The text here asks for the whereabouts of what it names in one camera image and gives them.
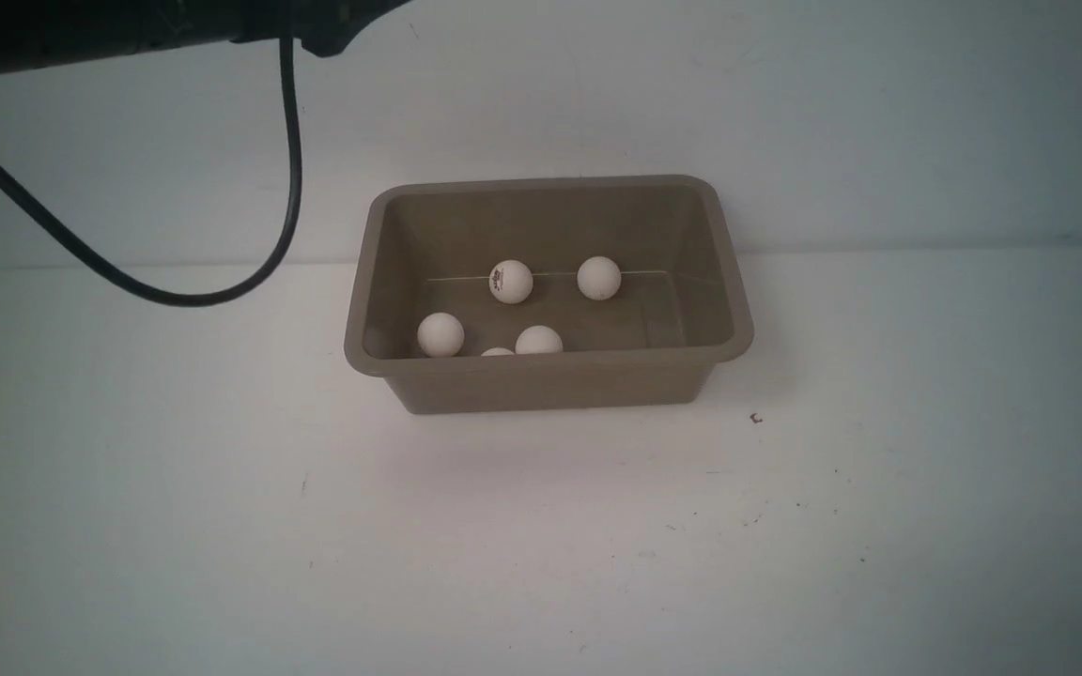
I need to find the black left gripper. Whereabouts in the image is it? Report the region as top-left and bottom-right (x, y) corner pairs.
(295, 0), (408, 57)

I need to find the tan plastic bin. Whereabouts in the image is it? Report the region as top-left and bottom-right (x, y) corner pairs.
(344, 175), (754, 414)

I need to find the white ball with logo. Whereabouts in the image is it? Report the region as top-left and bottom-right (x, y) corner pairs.
(488, 259), (533, 305)

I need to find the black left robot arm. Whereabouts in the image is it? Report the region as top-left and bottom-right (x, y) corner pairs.
(0, 1), (403, 74)

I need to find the black left camera cable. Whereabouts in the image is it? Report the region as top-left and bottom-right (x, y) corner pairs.
(0, 36), (304, 309)

